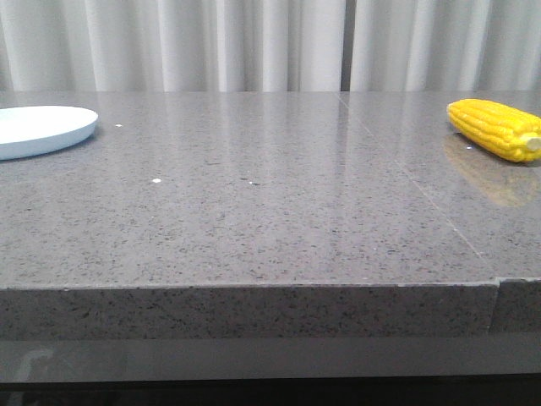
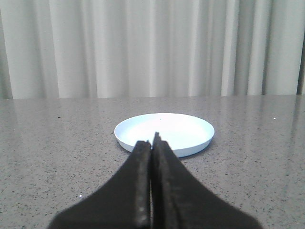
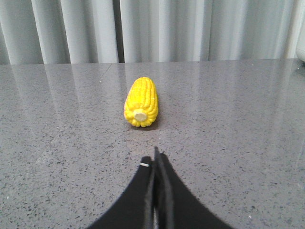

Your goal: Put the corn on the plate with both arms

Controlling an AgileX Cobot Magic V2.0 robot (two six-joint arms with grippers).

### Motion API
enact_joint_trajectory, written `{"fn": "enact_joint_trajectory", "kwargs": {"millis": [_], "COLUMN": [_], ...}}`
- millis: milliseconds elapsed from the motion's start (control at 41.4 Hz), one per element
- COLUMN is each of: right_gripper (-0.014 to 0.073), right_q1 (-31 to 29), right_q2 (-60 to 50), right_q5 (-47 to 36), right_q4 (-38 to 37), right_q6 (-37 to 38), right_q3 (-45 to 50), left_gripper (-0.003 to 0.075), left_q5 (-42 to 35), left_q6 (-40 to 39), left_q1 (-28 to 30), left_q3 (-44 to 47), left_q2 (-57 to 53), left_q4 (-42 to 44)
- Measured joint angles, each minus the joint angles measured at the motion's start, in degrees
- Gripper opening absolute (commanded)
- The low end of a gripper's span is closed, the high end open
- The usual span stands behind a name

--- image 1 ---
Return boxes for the white pleated curtain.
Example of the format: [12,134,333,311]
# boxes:
[341,1,540,91]
[1,1,350,92]

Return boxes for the light blue round plate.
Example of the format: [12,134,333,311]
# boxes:
[1,106,98,160]

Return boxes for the white pleated curtain right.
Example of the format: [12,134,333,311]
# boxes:
[341,1,540,91]

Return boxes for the white pleated curtain left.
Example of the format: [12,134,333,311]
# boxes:
[1,1,350,92]

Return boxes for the yellow corn cob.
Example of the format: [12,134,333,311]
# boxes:
[446,99,540,162]

